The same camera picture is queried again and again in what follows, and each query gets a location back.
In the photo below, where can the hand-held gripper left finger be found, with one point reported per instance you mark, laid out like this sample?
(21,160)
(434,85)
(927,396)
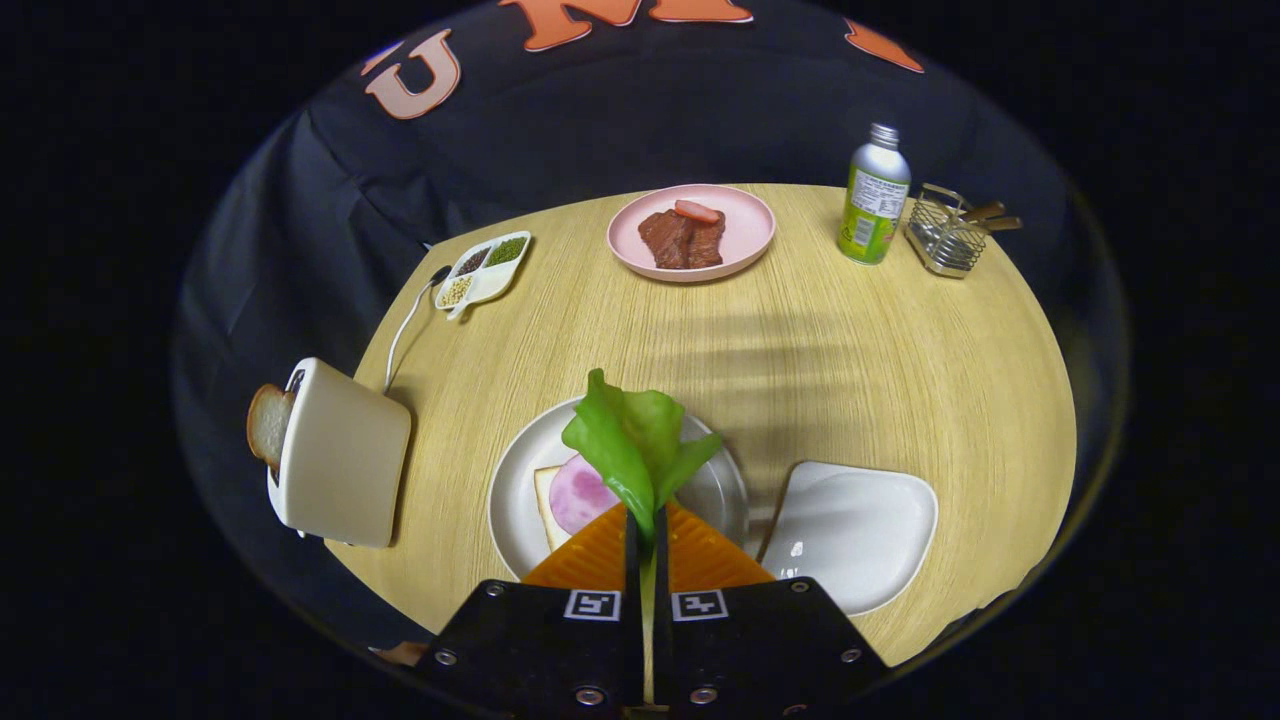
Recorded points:
(540,650)

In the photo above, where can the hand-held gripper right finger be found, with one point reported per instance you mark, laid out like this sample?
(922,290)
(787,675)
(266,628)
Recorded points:
(760,650)

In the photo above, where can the green lettuce leaf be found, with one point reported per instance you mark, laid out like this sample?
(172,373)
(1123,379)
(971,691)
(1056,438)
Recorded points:
(625,440)

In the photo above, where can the toasted bread slice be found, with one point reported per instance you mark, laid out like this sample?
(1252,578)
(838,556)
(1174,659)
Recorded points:
(268,425)

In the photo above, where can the white round plate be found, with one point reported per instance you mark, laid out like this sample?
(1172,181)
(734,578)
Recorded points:
(515,520)

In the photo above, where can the white rounded square dish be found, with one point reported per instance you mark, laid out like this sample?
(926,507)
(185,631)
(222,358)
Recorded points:
(850,530)

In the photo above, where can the pink ham slice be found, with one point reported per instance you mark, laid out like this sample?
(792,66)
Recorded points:
(580,495)

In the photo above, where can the cream white toaster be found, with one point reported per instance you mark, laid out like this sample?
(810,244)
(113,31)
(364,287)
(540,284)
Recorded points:
(345,460)

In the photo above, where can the white divided dish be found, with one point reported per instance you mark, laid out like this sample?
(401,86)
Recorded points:
(490,285)

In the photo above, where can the pale soybeans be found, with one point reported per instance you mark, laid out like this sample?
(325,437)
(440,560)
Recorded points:
(456,290)

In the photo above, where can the dark brown beans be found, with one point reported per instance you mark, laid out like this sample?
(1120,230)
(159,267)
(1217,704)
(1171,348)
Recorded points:
(473,261)

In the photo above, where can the green mung beans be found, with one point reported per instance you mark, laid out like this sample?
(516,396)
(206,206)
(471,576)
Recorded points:
(507,250)

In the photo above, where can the brown cooked meat slab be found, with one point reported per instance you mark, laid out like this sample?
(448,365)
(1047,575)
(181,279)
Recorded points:
(680,245)

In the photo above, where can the pink round plate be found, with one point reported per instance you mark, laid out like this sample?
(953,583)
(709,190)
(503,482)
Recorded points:
(630,235)

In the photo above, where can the pink sausage piece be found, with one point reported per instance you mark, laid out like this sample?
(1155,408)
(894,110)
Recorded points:
(697,211)

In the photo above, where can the silver bottle with green label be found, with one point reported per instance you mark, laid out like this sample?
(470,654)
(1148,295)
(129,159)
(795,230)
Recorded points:
(872,200)

